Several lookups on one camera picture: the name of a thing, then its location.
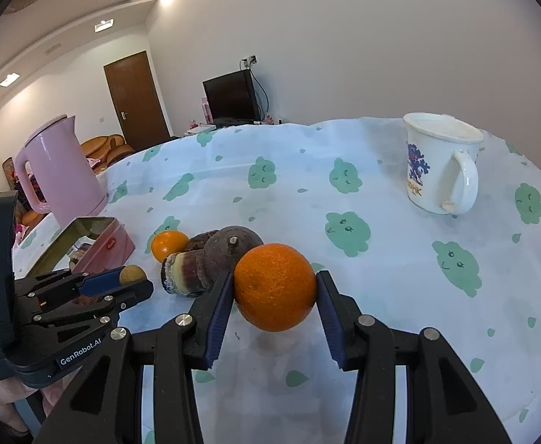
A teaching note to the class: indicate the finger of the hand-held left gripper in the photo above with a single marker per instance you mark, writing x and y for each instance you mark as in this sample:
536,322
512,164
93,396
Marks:
104,282
131,293

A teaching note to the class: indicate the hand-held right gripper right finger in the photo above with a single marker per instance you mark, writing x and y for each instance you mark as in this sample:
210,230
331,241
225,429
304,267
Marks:
328,319

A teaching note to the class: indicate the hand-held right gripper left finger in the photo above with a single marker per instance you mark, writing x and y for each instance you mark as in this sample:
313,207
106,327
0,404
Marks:
219,319

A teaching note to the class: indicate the small brown longan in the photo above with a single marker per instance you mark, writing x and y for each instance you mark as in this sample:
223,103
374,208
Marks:
131,274

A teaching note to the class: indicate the pink tin box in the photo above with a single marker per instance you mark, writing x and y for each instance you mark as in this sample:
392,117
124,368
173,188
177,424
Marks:
108,245

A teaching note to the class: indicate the small orange tangerine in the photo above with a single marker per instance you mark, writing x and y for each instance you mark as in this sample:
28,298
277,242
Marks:
168,246

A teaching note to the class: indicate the large orange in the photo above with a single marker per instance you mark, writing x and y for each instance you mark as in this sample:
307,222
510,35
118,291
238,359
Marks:
275,286

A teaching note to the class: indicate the purple round fruit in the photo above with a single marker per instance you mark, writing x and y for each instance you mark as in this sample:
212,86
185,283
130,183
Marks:
231,252

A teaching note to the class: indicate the pink electric kettle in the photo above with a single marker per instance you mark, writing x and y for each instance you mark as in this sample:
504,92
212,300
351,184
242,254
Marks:
62,171

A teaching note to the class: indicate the white green cloud tablecloth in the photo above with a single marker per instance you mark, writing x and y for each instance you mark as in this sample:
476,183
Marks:
344,194

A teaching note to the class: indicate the brown leather sofa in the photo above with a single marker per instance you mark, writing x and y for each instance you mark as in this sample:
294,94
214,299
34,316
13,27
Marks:
108,148

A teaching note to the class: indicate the white set-top box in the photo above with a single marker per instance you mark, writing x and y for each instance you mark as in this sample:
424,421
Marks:
202,128

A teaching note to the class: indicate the brown wooden door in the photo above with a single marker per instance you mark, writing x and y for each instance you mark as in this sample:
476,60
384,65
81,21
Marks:
136,101

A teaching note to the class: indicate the white printed mug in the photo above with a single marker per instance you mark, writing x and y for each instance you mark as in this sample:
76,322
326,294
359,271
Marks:
436,166

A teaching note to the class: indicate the pink ornament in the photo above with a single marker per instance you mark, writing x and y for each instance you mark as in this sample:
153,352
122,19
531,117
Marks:
270,120

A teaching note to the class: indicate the square recessed ceiling light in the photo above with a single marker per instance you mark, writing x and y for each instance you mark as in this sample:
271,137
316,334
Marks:
104,24
9,79

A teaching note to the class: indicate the black television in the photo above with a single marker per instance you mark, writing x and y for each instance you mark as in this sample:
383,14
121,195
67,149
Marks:
231,97

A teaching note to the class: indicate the wall power socket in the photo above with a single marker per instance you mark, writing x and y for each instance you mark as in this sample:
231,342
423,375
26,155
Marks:
250,60

